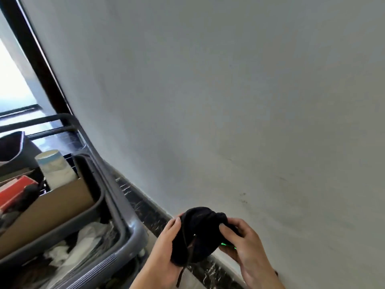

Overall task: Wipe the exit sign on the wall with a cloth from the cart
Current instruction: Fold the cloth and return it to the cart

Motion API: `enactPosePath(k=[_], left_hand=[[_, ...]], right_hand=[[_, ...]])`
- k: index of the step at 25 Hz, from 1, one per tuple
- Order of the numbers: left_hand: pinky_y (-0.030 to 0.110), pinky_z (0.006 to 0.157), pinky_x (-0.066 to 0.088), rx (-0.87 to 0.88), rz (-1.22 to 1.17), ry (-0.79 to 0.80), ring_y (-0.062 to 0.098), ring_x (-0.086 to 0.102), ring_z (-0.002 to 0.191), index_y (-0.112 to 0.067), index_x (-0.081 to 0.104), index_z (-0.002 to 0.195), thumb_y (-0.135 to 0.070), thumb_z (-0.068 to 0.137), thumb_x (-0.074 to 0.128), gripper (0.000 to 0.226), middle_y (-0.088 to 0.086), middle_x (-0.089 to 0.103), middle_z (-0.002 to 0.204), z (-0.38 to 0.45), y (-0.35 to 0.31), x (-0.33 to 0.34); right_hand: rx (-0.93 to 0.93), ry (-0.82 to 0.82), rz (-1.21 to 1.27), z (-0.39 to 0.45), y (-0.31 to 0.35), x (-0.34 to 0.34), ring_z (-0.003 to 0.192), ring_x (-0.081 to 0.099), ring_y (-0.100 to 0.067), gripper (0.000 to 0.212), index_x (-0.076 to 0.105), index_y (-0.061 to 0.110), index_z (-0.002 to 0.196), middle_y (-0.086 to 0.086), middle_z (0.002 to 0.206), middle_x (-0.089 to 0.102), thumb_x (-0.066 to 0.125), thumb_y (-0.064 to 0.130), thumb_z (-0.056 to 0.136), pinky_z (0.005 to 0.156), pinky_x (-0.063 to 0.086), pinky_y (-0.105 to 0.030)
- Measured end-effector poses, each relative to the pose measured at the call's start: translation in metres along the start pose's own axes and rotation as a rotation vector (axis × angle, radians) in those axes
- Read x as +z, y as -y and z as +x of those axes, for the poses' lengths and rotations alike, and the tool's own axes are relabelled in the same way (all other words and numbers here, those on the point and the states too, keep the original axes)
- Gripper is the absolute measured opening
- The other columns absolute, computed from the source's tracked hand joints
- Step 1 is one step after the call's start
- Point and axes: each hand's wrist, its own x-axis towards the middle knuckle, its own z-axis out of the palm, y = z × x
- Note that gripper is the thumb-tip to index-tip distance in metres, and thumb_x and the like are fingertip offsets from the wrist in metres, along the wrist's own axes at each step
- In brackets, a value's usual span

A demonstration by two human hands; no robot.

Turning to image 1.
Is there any person's right hand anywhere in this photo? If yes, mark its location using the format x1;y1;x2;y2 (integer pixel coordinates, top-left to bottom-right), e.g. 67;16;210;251
219;218;276;285

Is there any person's left hand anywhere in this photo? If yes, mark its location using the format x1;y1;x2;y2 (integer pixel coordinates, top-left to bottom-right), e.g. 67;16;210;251
146;217;188;285

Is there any black cleaning cloth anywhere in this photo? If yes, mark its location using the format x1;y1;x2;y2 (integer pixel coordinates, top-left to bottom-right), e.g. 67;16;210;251
170;207;241;288

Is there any person's right forearm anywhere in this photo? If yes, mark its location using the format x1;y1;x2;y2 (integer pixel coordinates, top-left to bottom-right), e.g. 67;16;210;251
246;267;286;289

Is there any grey utility cart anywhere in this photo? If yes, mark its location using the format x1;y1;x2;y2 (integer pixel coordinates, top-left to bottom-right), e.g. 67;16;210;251
0;113;150;289

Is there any grey plastic tub with tissue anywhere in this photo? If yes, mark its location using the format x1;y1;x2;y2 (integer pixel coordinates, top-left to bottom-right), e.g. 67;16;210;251
0;204;128;289

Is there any crumpled white paper trash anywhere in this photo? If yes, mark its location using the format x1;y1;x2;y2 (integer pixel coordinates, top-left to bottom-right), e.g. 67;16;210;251
71;221;112;264

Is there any grey plastic tub with cardboard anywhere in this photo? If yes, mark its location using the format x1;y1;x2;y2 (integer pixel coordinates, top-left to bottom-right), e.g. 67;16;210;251
0;154;105;268

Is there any brown cardboard sheet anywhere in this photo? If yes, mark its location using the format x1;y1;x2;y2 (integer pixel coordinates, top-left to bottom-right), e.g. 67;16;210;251
0;177;95;259

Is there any white blue paper cup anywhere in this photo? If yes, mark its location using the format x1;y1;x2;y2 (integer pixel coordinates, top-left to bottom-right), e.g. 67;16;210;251
35;149;78;191

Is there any red white box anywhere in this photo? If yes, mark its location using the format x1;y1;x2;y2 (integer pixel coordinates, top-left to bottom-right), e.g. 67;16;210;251
0;175;39;211

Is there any small black bin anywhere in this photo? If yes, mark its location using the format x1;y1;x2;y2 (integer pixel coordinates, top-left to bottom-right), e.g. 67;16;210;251
0;131;43;171

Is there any black door frame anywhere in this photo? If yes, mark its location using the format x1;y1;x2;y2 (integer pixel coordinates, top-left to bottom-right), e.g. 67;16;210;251
0;0;74;116

